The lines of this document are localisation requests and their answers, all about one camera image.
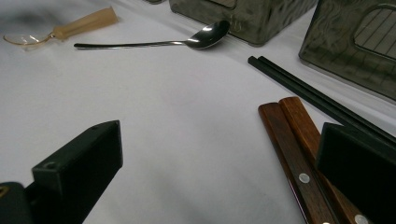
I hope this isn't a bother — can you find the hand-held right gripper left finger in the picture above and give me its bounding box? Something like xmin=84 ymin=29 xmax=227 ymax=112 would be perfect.
xmin=31 ymin=119 xmax=124 ymax=224

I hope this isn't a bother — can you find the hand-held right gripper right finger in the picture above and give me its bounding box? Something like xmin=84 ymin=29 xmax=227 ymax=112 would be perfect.
xmin=316 ymin=121 xmax=396 ymax=224

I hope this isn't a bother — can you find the wooden-handled knife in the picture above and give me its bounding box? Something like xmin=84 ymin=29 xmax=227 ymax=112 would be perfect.
xmin=278 ymin=96 xmax=376 ymax=224

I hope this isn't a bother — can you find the black chopstick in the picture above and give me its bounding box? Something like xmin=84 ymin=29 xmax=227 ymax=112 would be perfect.
xmin=247 ymin=56 xmax=353 ymax=129
xmin=257 ymin=55 xmax=396 ymax=147

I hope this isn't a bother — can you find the amber translucent plastic spoon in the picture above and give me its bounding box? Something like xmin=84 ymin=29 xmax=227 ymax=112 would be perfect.
xmin=3 ymin=7 xmax=120 ymax=48

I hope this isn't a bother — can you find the metal spoon with black handle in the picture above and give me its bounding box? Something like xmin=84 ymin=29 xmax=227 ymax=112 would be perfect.
xmin=73 ymin=20 xmax=232 ymax=50

